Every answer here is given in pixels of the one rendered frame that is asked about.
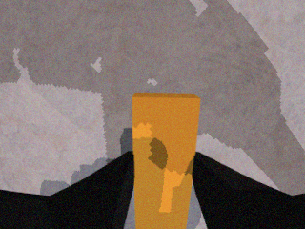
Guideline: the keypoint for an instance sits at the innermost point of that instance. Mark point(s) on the orange rectangular bar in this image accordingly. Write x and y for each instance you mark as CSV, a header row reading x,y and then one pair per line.
x,y
164,131

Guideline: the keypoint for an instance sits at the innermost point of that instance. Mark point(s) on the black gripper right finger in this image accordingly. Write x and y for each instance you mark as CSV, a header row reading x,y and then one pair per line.
x,y
230,200

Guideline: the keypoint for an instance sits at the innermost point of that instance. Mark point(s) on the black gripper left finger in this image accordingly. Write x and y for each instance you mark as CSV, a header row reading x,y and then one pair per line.
x,y
100,201

